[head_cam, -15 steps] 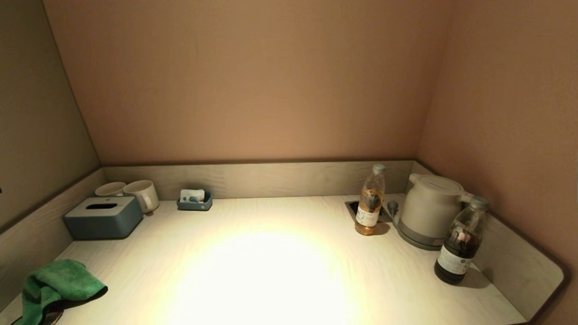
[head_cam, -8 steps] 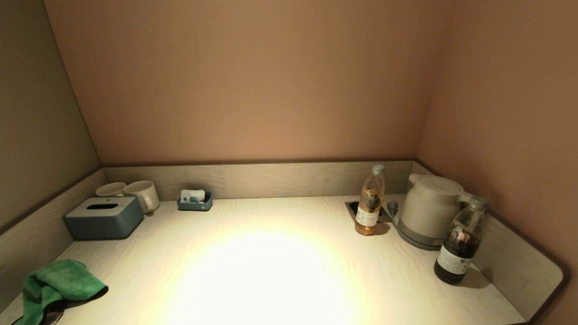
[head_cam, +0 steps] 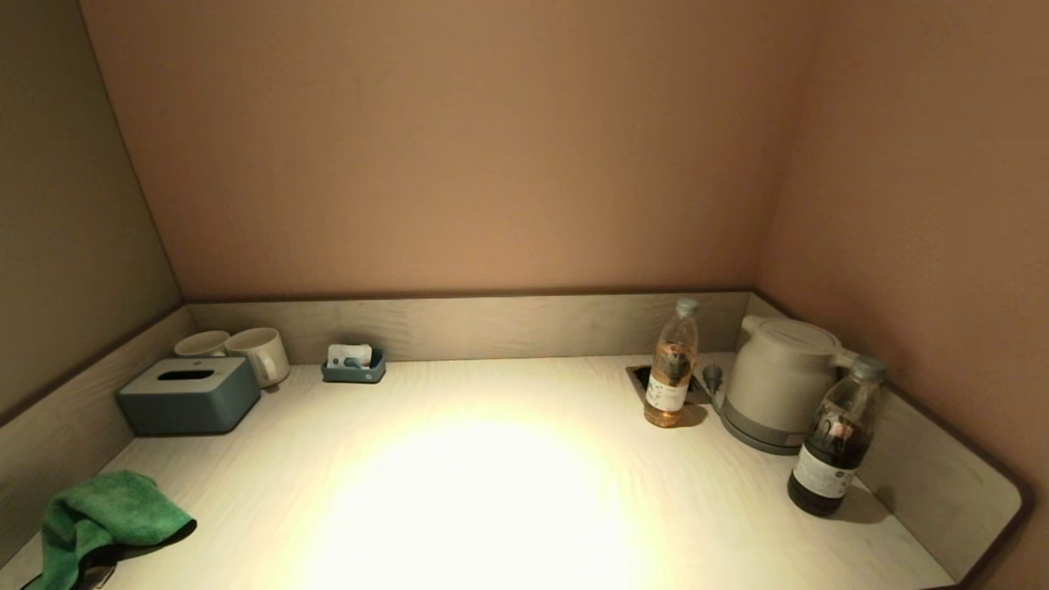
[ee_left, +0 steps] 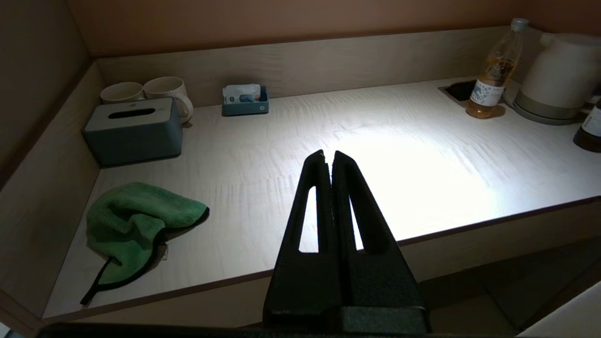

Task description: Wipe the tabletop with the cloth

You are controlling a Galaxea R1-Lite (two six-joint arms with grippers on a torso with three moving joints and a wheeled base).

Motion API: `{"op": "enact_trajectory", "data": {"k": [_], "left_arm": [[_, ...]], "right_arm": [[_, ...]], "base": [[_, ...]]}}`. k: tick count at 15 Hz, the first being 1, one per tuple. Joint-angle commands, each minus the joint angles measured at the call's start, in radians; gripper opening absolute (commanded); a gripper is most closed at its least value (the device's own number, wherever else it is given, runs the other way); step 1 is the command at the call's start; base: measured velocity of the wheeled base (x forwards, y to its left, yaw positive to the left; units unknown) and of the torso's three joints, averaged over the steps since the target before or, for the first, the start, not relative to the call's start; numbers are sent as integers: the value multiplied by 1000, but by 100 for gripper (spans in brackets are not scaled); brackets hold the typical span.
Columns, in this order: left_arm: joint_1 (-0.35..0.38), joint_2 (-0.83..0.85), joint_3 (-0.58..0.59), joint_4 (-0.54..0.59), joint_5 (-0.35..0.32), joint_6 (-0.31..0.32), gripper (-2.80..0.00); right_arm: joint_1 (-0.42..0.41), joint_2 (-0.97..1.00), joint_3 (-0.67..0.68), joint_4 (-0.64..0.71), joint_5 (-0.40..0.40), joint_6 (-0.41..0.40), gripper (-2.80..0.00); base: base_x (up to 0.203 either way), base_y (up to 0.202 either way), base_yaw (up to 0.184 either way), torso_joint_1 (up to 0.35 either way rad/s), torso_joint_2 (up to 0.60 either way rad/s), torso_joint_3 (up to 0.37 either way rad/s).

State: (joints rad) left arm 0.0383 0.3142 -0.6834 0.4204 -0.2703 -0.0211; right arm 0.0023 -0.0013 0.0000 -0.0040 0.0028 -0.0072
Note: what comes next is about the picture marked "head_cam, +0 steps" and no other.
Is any green microfibre cloth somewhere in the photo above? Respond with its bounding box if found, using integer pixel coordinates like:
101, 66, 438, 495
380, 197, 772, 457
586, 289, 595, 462
23, 470, 198, 590

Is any black recessed power socket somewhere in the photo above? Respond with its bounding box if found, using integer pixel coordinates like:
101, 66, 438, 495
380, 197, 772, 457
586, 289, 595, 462
627, 365, 712, 406

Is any light tea plastic bottle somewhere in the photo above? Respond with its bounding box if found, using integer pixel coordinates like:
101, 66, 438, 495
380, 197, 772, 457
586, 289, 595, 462
643, 299, 700, 429

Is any small blue sachet tray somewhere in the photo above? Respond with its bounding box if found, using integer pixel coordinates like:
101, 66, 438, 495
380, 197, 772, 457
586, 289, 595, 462
320, 347, 387, 384

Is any white electric kettle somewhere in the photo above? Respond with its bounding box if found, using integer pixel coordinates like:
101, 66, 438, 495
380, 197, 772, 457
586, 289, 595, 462
724, 315, 860, 439

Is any white ceramic mug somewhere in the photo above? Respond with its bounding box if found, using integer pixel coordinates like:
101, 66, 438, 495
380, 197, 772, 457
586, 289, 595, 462
173, 330, 230, 359
224, 328, 290, 388

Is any grey kettle base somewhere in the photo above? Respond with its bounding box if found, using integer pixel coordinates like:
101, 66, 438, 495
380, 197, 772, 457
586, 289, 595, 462
711, 385, 808, 456

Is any grey-blue tissue box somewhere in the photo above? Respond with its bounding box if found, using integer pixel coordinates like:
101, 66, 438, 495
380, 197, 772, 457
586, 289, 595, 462
116, 357, 261, 436

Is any dark tea plastic bottle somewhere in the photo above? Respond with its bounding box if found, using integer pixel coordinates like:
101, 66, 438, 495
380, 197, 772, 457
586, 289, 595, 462
788, 356, 889, 518

